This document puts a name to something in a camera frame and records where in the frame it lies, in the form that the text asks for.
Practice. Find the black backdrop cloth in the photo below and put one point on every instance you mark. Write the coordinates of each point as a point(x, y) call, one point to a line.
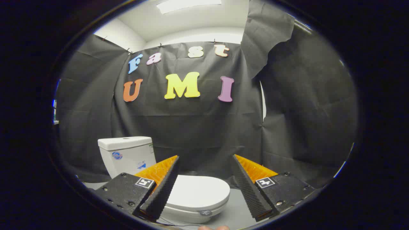
point(198, 127)

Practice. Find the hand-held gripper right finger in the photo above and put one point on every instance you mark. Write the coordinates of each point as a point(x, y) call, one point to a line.
point(250, 195)

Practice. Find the white toilet bowl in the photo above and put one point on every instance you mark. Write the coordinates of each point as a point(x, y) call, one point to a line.
point(191, 218)

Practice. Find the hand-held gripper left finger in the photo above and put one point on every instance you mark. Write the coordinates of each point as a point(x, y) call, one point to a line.
point(161, 195)

